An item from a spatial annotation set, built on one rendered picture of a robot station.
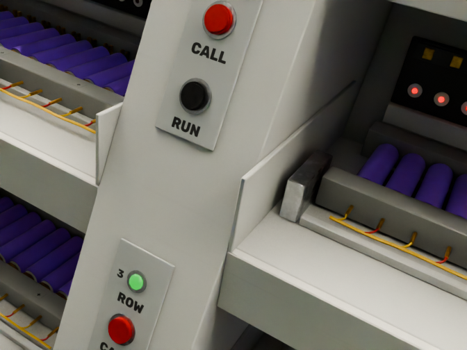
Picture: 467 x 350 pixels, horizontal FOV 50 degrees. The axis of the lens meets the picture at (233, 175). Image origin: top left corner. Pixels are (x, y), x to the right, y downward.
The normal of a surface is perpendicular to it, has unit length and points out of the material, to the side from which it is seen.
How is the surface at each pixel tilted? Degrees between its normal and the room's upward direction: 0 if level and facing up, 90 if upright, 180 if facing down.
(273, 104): 90
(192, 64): 90
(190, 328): 90
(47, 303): 21
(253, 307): 111
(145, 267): 90
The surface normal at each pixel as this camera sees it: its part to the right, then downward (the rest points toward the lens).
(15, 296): -0.49, 0.40
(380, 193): 0.15, -0.83
